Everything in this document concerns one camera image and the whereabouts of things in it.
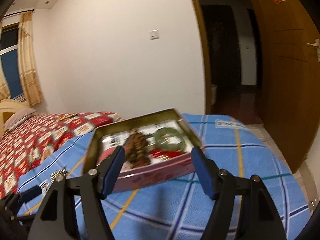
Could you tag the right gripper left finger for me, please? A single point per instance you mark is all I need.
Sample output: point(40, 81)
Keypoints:
point(56, 216)

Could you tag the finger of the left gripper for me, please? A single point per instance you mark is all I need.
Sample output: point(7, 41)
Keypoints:
point(21, 197)

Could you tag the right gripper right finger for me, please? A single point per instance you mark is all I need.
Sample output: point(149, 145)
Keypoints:
point(258, 216)

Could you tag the brass pocket watch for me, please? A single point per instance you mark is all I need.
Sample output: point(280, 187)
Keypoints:
point(55, 174)

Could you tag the pink metal tin box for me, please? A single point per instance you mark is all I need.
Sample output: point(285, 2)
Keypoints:
point(151, 174)

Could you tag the green jade bangle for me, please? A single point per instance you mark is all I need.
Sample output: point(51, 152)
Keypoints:
point(169, 139)

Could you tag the red bear patterned bedspread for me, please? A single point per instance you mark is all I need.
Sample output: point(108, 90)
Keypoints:
point(29, 144)

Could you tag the blue plaid cloth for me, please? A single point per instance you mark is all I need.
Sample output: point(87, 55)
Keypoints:
point(178, 208)

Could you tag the striped pillow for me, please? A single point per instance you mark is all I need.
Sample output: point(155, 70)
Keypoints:
point(18, 118)

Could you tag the gold beads on bed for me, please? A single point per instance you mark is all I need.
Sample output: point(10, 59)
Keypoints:
point(68, 116)

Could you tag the cream wooden headboard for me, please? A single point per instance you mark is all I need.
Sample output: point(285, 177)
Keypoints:
point(7, 108)

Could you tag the beige patterned left curtain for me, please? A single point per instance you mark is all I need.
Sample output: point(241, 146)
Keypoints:
point(4, 88)

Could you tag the beige patterned curtain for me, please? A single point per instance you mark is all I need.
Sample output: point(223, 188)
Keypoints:
point(26, 61)
point(4, 88)

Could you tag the white paper booklet in tin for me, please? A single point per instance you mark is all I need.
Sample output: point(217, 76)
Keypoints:
point(139, 146)

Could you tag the beige patterned right curtain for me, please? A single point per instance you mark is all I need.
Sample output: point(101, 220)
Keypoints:
point(26, 61)

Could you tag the window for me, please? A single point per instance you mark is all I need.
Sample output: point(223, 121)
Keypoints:
point(9, 60)

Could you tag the brown wooden door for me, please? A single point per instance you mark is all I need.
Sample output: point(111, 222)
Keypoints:
point(289, 103)

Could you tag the black curtain rod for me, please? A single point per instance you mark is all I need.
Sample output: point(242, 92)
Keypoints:
point(18, 13)

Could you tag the brown door frame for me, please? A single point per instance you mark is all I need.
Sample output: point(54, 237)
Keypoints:
point(205, 54)

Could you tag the metal door handle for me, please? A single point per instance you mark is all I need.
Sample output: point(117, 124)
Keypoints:
point(316, 44)

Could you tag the white wall light switch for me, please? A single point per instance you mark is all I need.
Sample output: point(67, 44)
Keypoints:
point(154, 34)

